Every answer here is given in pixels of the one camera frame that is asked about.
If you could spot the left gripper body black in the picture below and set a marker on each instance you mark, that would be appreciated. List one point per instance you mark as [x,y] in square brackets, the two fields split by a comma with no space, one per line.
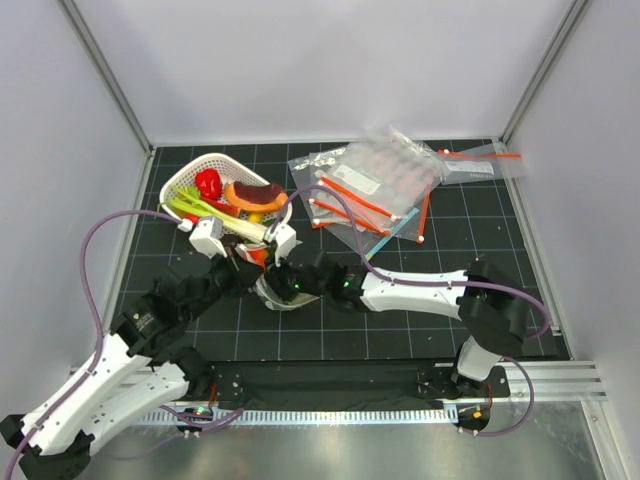
[227,278]

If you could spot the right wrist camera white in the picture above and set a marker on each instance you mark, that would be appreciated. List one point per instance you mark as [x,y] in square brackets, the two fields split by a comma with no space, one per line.
[282,238]

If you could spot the left aluminium frame post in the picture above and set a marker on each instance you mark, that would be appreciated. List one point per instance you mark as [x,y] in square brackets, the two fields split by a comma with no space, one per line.
[89,43]

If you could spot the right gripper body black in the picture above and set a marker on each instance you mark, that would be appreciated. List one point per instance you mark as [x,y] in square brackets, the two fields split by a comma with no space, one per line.
[287,283]

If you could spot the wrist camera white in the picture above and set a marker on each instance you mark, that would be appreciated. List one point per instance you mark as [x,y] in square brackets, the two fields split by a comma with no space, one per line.
[282,238]
[206,237]

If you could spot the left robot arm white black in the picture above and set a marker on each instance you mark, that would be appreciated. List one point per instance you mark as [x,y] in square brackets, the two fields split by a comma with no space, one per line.
[137,367]

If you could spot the dark red sausage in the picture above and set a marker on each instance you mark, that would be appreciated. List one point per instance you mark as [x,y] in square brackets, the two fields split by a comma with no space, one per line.
[259,195]

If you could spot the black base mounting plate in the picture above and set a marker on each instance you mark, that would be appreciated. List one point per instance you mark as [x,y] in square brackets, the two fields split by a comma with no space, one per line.
[346,386]

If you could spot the orange red tomato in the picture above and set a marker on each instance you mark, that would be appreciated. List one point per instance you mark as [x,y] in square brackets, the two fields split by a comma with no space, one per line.
[259,256]

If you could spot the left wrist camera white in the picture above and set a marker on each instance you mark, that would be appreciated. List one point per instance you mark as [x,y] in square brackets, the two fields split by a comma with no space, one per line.
[206,237]

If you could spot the black grid cutting mat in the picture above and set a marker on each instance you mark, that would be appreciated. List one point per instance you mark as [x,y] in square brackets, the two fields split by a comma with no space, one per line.
[464,222]

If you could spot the aluminium frame post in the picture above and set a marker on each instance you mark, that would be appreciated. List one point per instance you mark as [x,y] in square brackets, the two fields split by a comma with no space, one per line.
[89,43]
[560,39]

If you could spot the flat zip bag red zipper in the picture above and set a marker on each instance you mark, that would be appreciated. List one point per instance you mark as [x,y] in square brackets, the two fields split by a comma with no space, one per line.
[479,164]

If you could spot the pile of zip bags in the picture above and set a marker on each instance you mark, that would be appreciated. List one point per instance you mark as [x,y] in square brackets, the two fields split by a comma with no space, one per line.
[379,186]

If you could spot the right aluminium frame post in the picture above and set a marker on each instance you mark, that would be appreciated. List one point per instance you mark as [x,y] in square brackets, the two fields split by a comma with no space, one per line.
[560,39]

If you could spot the white perforated plastic basket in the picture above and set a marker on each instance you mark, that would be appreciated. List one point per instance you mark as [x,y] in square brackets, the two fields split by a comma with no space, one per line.
[230,171]

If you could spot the red chili pepper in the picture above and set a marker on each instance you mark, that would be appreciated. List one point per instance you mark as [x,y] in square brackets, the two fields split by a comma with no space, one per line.
[193,218]

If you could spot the red bell pepper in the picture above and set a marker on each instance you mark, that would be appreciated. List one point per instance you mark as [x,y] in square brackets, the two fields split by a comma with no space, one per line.
[209,184]

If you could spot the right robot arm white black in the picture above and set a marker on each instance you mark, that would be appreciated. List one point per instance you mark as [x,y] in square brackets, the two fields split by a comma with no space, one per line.
[493,311]

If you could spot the slotted cable duct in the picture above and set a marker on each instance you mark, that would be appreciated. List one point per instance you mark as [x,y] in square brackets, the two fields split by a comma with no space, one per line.
[447,415]

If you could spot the clear dotted zip bag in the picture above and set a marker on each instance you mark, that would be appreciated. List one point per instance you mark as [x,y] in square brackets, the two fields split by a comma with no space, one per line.
[267,295]

